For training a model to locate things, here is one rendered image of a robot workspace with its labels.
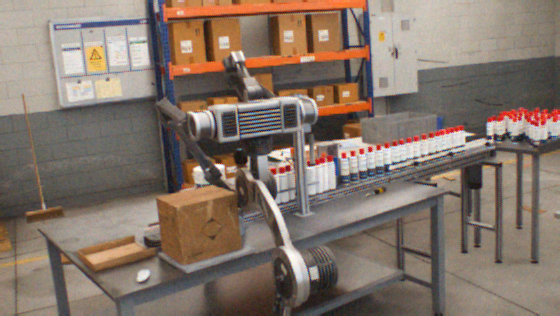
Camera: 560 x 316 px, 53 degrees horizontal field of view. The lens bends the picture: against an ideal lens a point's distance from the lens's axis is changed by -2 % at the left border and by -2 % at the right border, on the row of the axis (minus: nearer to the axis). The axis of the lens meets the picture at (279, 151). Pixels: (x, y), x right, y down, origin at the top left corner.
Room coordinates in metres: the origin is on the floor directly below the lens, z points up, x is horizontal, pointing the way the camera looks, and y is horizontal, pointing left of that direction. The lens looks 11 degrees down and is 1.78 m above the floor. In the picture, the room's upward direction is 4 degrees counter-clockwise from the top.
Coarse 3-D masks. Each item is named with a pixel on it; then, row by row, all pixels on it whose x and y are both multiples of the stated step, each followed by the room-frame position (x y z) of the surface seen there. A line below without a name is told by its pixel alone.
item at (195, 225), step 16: (192, 192) 2.64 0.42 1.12; (208, 192) 2.62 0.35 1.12; (224, 192) 2.60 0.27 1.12; (160, 208) 2.56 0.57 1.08; (176, 208) 2.41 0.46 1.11; (192, 208) 2.44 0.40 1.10; (208, 208) 2.48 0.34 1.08; (224, 208) 2.53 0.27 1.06; (160, 224) 2.59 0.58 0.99; (176, 224) 2.42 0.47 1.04; (192, 224) 2.44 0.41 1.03; (208, 224) 2.48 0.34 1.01; (224, 224) 2.52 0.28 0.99; (176, 240) 2.44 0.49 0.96; (192, 240) 2.43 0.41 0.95; (208, 240) 2.48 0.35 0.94; (224, 240) 2.52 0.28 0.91; (240, 240) 2.56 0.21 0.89; (176, 256) 2.46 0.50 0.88; (192, 256) 2.43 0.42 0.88; (208, 256) 2.47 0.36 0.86
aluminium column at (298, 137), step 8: (296, 96) 3.09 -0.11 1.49; (296, 136) 3.10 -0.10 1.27; (304, 136) 3.11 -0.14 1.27; (296, 144) 3.11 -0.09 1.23; (304, 144) 3.11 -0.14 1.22; (296, 152) 3.12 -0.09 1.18; (304, 152) 3.11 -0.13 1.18; (296, 160) 3.11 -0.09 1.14; (304, 160) 3.11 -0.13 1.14; (296, 168) 3.11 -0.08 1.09; (304, 168) 3.10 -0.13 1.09; (296, 176) 3.12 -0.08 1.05; (304, 176) 3.11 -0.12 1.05; (304, 184) 3.11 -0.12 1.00; (304, 192) 3.10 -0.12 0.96; (304, 200) 3.10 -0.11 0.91; (304, 208) 3.09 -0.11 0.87
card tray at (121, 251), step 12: (120, 240) 2.79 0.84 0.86; (132, 240) 2.82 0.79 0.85; (84, 252) 2.68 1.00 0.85; (96, 252) 2.71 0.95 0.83; (108, 252) 2.70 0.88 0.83; (120, 252) 2.69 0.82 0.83; (132, 252) 2.67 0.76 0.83; (144, 252) 2.59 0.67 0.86; (96, 264) 2.46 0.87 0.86; (108, 264) 2.49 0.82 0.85; (120, 264) 2.52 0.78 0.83
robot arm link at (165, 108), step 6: (162, 102) 2.95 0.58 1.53; (168, 102) 2.93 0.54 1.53; (162, 108) 2.92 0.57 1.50; (168, 108) 2.86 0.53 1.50; (174, 108) 2.84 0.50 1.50; (162, 114) 2.97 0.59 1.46; (168, 114) 2.88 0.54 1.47; (174, 114) 2.78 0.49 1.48; (180, 114) 2.75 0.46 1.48; (168, 120) 3.00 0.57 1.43; (180, 120) 2.70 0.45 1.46; (180, 126) 2.63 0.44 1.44; (186, 132) 2.62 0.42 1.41; (186, 138) 2.67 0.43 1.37
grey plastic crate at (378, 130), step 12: (372, 120) 5.39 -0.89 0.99; (384, 120) 5.46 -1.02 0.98; (396, 120) 5.52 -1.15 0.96; (408, 120) 5.10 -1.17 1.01; (420, 120) 5.16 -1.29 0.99; (432, 120) 5.23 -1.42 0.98; (372, 132) 5.17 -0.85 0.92; (384, 132) 5.02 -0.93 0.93; (396, 132) 5.04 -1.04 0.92; (408, 132) 5.10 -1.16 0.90; (420, 132) 5.16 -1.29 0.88
